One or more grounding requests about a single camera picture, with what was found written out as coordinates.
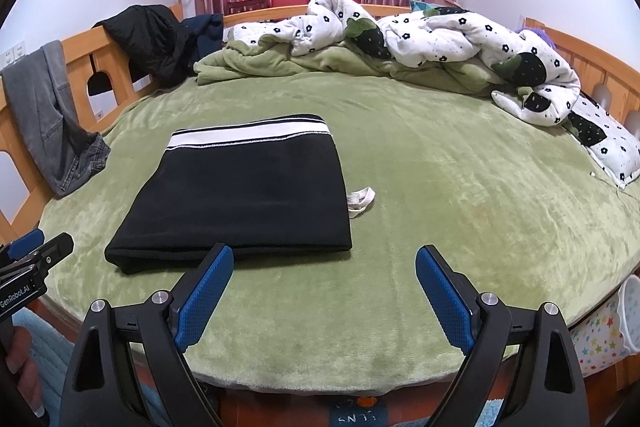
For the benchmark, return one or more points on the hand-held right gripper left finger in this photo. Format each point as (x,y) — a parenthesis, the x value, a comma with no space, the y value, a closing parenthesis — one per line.
(205,302)

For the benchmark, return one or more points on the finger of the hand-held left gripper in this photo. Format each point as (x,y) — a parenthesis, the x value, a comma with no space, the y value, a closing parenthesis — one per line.
(52,249)
(27,241)

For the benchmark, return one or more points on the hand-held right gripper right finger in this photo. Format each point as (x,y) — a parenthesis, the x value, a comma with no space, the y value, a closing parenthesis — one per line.
(445,302)

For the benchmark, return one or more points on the black pants with white stripes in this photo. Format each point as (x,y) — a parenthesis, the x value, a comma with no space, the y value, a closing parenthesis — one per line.
(240,192)

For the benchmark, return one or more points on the person's left hand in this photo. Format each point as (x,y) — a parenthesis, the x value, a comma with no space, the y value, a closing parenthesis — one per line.
(22,362)

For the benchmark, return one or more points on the light blue floor mat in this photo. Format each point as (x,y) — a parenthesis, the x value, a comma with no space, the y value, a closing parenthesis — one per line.
(50,342)

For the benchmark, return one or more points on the green plush bed sheet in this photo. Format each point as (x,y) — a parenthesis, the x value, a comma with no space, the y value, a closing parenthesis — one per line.
(450,207)

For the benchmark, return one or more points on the grey jeans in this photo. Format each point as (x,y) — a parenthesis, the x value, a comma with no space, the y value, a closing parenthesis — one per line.
(45,107)

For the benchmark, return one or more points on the dark blue floor mat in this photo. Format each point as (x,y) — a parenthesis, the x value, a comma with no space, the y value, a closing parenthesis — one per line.
(360,414)

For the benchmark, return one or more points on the star print bed skirt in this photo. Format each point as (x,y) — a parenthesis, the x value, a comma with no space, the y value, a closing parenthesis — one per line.
(597,337)

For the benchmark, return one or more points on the white plastic basket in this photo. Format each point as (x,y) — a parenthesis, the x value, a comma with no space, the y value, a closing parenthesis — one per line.
(631,307)

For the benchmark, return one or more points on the white flower print pillow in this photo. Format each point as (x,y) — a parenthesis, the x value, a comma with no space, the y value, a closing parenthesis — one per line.
(607,142)

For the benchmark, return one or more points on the black jacket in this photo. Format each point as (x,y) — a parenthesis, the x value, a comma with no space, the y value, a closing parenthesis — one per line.
(150,37)

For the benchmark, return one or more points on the white flower print quilt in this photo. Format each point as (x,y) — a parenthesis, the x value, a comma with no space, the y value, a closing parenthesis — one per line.
(440,37)

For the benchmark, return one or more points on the navy blue garment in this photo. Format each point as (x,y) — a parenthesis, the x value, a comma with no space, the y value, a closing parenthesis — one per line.
(205,32)

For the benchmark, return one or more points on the crumpled green fleece blanket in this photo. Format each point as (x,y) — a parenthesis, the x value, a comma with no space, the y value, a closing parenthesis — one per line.
(325,62)

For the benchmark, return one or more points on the purple plush item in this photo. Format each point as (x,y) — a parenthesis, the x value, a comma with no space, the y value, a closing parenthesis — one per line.
(542,37)

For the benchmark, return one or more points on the teal cloth item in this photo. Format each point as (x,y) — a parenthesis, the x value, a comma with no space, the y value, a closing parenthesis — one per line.
(419,5)

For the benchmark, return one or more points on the dark wooden chair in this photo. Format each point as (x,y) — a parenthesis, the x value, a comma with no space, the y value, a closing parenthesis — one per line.
(247,4)

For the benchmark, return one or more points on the white wall socket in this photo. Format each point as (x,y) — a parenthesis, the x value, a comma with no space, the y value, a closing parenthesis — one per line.
(6,58)
(19,50)

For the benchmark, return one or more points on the wooden bed frame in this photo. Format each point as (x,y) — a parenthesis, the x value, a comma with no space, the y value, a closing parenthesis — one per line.
(75,52)

